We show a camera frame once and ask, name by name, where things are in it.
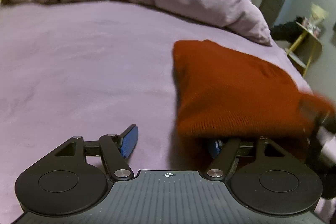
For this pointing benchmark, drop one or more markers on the rust red knit sweater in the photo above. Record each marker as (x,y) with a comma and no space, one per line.
(226,93)

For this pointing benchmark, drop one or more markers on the black clothes pile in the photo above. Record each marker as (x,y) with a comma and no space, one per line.
(289,31)

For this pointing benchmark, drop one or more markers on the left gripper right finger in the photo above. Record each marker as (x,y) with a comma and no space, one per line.
(247,146)

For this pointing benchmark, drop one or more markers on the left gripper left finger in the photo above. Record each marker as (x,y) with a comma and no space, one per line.
(125,143)

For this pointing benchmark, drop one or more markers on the purple bed sheet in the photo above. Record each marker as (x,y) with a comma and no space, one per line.
(74,73)

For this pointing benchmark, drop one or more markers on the yellow side table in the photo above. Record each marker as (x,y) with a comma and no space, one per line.
(309,32)

